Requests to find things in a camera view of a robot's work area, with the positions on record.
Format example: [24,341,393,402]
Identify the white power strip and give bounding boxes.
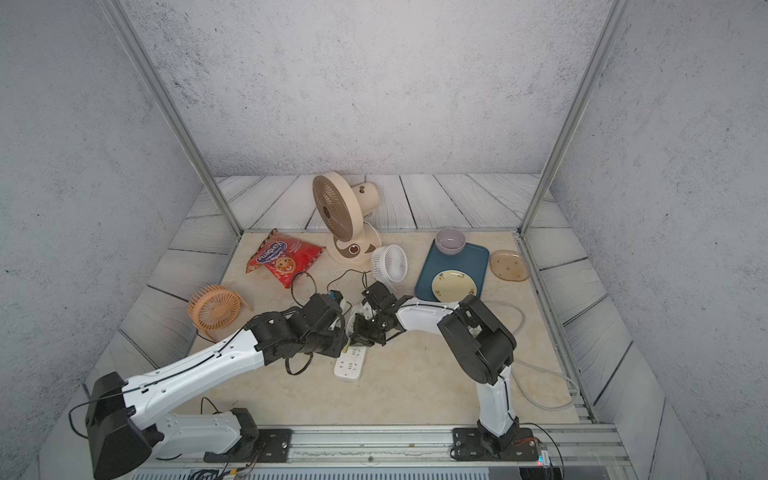
[333,304,373,382]

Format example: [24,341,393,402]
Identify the beige desk fan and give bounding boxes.
[312,172,382,265]

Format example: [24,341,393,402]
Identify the teal plastic tray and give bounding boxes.
[414,241,490,303]

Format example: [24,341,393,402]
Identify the black thin cable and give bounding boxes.
[290,267,373,308]

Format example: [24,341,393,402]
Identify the green usb charger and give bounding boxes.
[328,290,344,304]

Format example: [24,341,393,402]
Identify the grey power strip cable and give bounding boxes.
[482,299,582,413]

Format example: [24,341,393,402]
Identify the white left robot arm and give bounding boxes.
[85,291,348,479]

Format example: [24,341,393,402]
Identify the small orange fan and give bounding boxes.
[187,284,253,341]

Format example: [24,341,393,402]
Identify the pale yellow painted plate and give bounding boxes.
[431,270,478,303]

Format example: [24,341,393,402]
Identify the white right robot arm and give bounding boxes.
[348,282,518,440]

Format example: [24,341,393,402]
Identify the red candy bag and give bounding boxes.
[245,229,324,289]

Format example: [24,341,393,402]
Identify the small white fan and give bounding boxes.
[371,244,408,290]

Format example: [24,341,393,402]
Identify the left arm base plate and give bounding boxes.
[203,408,293,463]

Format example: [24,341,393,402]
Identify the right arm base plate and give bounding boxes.
[449,421,541,462]

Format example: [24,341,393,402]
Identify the lilac ceramic bowl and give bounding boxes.
[434,228,466,256]

